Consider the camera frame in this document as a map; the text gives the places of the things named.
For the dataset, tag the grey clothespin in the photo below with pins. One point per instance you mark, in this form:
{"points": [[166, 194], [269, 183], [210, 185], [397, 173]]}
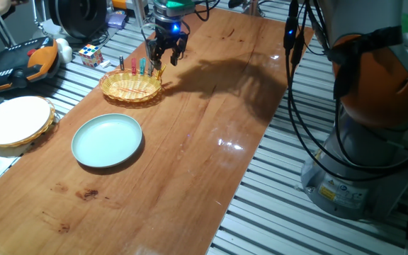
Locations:
{"points": [[150, 69]]}

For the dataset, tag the pink clothespin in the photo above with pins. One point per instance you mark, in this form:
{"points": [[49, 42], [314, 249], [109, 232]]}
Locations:
{"points": [[134, 66]]}

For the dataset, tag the light green round plate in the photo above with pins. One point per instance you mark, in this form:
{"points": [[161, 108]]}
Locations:
{"points": [[106, 140]]}

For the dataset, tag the purple small device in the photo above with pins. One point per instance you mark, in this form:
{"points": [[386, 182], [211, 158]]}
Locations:
{"points": [[116, 20]]}

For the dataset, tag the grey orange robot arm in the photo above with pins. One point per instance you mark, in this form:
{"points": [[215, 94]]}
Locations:
{"points": [[377, 88]]}

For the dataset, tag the black orange teach pendant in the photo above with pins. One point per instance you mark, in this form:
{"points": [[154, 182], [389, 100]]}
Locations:
{"points": [[16, 65]]}

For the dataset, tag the orange emergency stop box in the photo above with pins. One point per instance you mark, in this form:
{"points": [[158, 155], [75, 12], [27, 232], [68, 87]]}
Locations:
{"points": [[119, 3]]}

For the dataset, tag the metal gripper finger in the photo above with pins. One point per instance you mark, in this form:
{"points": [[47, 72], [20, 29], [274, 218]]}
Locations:
{"points": [[178, 53]]}

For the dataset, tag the black filament spool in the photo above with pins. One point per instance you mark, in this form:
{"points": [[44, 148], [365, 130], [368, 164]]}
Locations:
{"points": [[78, 16]]}

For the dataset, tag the yellow clothespin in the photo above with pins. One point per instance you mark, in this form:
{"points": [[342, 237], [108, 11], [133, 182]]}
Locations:
{"points": [[161, 72]]}

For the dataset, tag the blue clothespin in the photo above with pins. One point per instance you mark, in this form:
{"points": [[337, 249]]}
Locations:
{"points": [[142, 66]]}

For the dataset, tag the silver metal post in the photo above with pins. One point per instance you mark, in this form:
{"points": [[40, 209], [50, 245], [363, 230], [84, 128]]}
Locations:
{"points": [[140, 12]]}

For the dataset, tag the yellow orange woven basket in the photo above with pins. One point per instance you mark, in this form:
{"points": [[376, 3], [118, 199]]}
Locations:
{"points": [[129, 88]]}

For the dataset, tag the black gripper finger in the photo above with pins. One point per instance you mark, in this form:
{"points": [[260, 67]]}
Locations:
{"points": [[155, 53]]}

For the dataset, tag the rubik's cube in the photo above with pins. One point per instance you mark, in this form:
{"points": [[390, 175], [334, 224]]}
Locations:
{"points": [[90, 55]]}

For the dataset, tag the person's bare hand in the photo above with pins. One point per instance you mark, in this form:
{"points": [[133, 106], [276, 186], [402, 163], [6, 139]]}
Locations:
{"points": [[2, 5]]}

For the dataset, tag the small white block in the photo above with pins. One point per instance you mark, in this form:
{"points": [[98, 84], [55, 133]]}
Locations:
{"points": [[105, 64]]}

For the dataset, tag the brown wooden board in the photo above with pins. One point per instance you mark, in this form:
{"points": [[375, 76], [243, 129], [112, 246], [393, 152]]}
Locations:
{"points": [[172, 159]]}

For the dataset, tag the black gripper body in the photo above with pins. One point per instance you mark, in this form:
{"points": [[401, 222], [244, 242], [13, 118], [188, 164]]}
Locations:
{"points": [[168, 35]]}

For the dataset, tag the dark clothespin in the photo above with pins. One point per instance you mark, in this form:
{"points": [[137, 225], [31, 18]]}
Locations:
{"points": [[121, 63]]}

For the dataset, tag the white figurine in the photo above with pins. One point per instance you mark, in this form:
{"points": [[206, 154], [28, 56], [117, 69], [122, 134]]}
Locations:
{"points": [[64, 51]]}

